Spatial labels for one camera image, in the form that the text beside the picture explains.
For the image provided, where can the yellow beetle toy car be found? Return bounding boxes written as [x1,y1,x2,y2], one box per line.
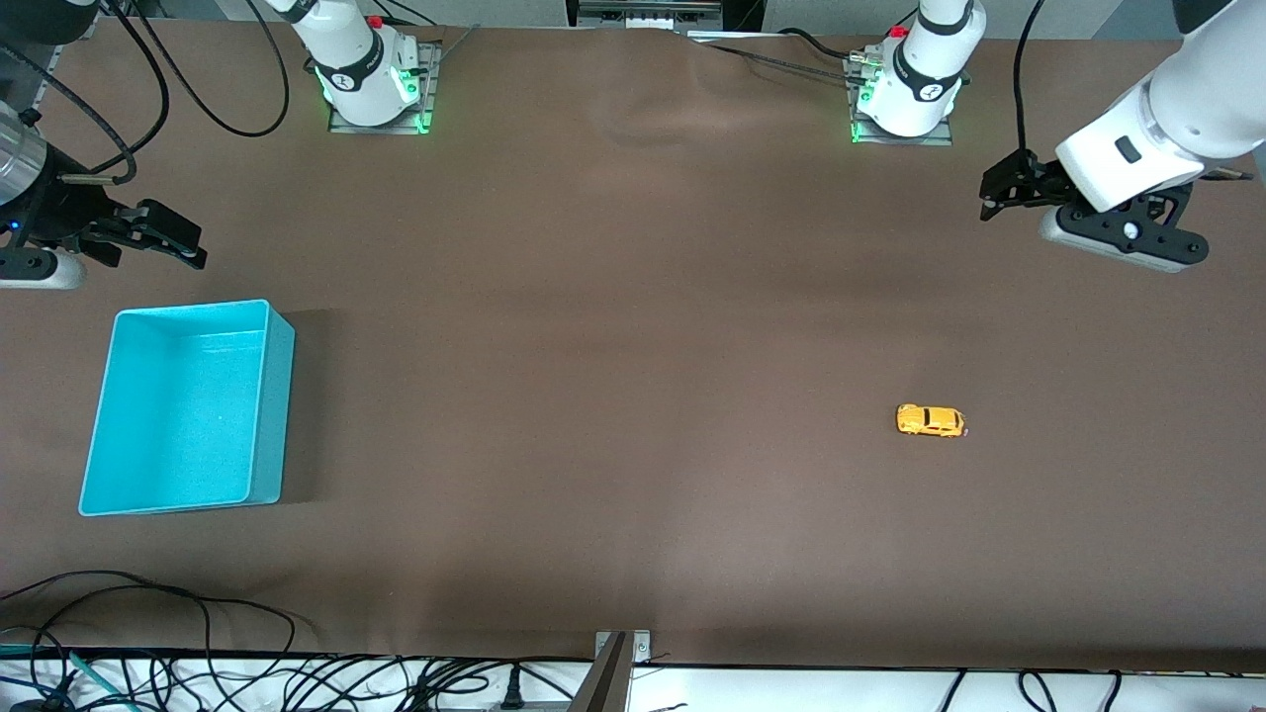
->
[896,403,967,438]

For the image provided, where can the turquoise plastic bin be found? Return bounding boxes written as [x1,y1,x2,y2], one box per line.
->
[78,299,296,517]

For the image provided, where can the grey power strip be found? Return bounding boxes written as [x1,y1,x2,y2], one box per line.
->
[577,0,723,31]

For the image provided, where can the brown table cover sheet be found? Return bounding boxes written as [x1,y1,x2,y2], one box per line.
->
[0,15,1266,673]

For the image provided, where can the dark aluminium beam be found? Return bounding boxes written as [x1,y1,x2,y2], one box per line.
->
[569,633,634,712]

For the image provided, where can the thick black gripper cable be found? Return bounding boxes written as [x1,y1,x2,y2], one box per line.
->
[0,0,169,187]

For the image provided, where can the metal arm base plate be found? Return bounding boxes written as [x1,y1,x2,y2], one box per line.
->
[851,49,955,147]
[328,40,442,135]

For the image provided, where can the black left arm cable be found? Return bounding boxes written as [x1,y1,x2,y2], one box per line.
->
[1013,0,1045,157]

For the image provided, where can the thin black looped cable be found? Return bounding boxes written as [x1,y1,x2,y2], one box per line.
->
[104,0,290,137]

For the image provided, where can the black curved cable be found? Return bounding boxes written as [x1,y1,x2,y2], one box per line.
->
[777,28,869,62]

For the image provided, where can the black braided cable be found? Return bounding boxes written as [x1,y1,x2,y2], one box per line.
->
[690,40,857,85]

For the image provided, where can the long black cable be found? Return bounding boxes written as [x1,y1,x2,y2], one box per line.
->
[0,569,219,693]
[0,583,298,659]

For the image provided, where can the teal cable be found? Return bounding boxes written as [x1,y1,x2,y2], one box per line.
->
[0,643,135,712]

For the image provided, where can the tangled black cable bundle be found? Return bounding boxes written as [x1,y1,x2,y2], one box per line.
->
[0,633,594,712]

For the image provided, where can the metal mounting bracket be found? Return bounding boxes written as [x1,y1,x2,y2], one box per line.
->
[595,630,652,664]

